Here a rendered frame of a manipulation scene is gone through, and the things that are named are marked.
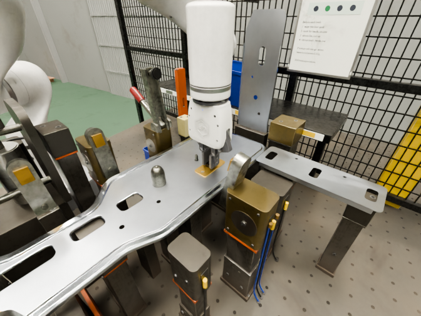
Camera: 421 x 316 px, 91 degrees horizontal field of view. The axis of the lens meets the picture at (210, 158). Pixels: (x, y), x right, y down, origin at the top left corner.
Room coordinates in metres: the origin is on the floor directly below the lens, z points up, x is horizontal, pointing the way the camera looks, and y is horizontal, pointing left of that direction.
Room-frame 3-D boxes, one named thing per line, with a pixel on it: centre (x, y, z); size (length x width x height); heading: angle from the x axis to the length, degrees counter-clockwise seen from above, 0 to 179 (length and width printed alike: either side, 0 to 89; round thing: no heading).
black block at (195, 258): (0.20, 0.03, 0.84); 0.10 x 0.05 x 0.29; 49
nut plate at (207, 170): (0.43, 0.00, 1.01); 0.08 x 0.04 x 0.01; 139
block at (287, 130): (0.59, -0.24, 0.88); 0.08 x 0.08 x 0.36; 49
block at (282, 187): (0.39, -0.16, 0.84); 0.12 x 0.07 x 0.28; 49
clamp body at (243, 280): (0.28, -0.09, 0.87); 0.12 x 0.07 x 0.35; 49
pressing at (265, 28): (0.66, -0.14, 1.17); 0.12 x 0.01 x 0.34; 49
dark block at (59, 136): (0.42, 0.36, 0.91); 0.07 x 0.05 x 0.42; 49
